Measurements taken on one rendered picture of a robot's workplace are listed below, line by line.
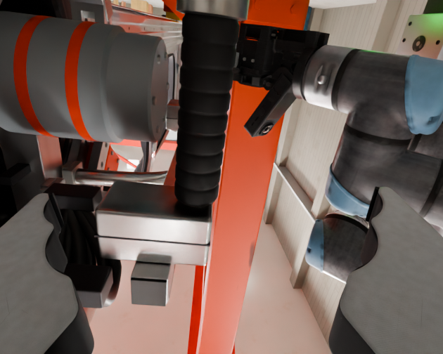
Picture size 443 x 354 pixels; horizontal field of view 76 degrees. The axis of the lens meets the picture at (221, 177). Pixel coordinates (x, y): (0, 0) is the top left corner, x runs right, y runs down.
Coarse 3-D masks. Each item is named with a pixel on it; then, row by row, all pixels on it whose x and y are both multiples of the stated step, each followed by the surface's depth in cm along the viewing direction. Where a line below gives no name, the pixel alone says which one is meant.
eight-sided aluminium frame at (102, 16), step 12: (72, 0) 51; (84, 0) 51; (96, 0) 51; (108, 0) 53; (72, 12) 52; (84, 12) 53; (96, 12) 52; (108, 12) 53; (108, 24) 55; (72, 144) 57; (84, 144) 60; (96, 144) 57; (108, 144) 61; (72, 156) 56; (84, 156) 60; (96, 156) 57; (96, 168) 56
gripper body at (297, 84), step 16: (240, 32) 41; (256, 32) 40; (272, 32) 39; (288, 32) 39; (304, 32) 38; (320, 32) 36; (240, 48) 42; (256, 48) 40; (272, 48) 39; (288, 48) 38; (304, 48) 36; (240, 64) 43; (256, 64) 40; (272, 64) 41; (288, 64) 39; (304, 64) 35; (256, 80) 41; (272, 80) 41; (304, 96) 39
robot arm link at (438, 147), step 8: (440, 128) 74; (416, 136) 78; (424, 136) 77; (432, 136) 76; (440, 136) 75; (416, 144) 78; (424, 144) 77; (432, 144) 76; (440, 144) 75; (424, 152) 78; (432, 152) 77; (440, 152) 76
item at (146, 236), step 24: (120, 192) 24; (144, 192) 24; (168, 192) 24; (96, 216) 21; (120, 216) 21; (144, 216) 21; (168, 216) 22; (192, 216) 22; (120, 240) 22; (144, 240) 22; (168, 240) 22; (192, 240) 22; (192, 264) 24
